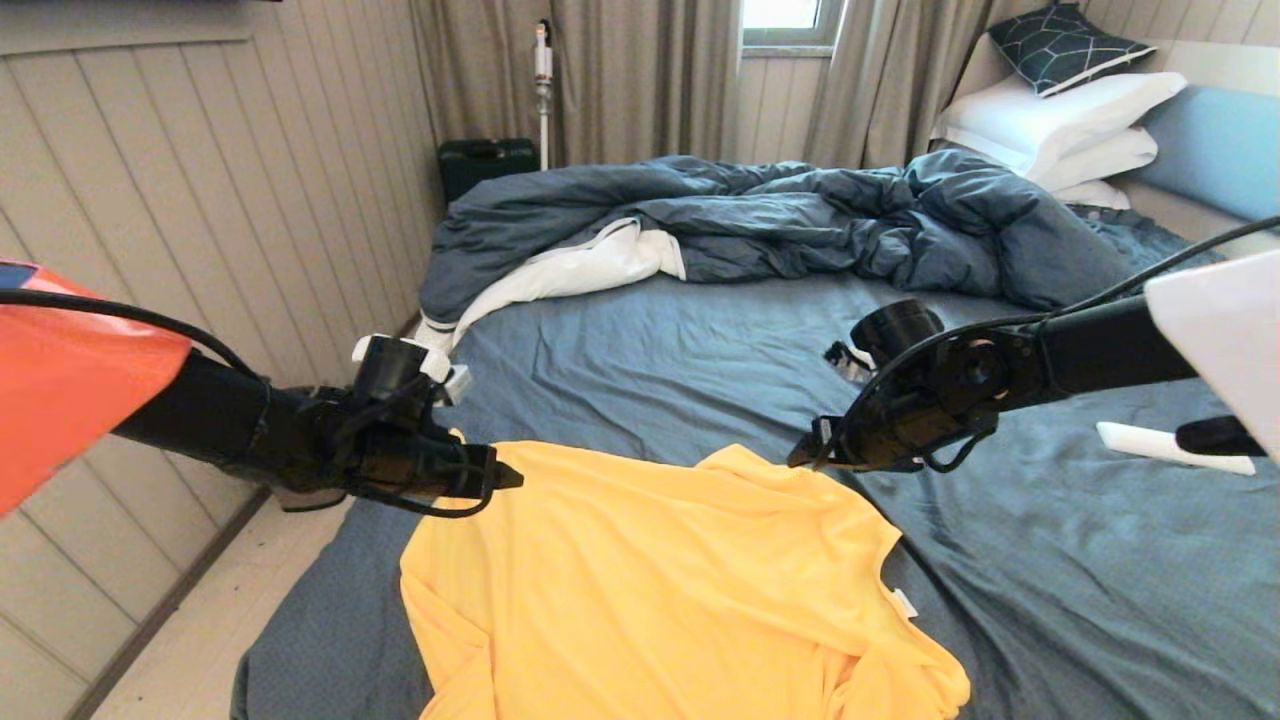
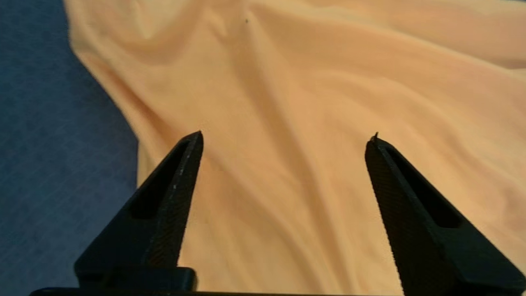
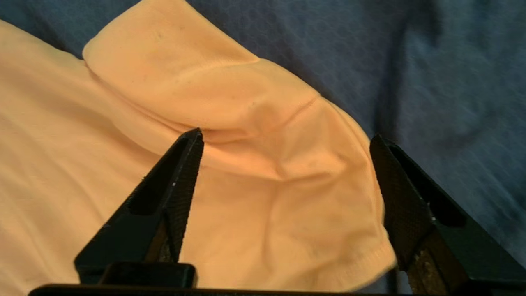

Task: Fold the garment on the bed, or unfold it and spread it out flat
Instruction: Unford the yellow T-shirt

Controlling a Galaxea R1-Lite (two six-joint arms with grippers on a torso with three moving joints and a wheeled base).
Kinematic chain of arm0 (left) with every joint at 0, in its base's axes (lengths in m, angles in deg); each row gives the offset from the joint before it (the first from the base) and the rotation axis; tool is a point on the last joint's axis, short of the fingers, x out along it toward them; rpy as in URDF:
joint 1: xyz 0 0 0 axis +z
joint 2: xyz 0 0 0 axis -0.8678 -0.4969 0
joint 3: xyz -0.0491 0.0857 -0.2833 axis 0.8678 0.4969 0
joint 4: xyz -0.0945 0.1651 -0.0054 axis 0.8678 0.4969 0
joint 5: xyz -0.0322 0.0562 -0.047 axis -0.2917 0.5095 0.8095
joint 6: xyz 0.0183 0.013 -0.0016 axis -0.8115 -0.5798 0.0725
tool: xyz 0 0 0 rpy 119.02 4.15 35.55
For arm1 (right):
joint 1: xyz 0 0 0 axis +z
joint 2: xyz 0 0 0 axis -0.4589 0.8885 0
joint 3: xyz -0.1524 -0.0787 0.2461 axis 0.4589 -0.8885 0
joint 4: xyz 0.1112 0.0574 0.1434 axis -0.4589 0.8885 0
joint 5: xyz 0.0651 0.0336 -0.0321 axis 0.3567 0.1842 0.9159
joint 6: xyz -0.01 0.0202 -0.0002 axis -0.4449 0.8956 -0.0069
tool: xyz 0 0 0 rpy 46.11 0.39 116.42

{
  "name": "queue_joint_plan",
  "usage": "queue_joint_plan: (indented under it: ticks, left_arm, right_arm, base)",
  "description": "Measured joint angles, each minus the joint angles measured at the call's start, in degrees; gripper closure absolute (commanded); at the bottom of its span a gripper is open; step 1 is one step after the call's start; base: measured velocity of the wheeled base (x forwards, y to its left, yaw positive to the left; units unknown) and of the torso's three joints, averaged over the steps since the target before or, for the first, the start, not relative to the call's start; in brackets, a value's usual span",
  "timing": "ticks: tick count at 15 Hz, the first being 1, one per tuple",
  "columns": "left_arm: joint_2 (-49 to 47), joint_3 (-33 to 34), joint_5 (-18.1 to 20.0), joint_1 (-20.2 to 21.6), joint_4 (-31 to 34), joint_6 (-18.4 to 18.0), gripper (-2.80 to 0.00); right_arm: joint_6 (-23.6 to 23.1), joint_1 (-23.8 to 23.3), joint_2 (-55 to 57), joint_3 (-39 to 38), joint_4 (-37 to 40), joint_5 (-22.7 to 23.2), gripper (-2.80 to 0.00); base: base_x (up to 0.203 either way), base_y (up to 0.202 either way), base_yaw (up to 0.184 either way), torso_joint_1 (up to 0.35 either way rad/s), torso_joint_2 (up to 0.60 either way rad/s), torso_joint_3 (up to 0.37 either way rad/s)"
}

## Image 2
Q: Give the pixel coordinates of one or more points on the blue bed sheet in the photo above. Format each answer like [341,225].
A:
[49,144]

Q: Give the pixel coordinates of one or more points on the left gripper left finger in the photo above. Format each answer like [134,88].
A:
[139,242]

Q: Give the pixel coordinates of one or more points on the yellow t-shirt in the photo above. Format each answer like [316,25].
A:
[308,102]

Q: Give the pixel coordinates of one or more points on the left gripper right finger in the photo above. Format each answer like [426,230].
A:
[431,246]

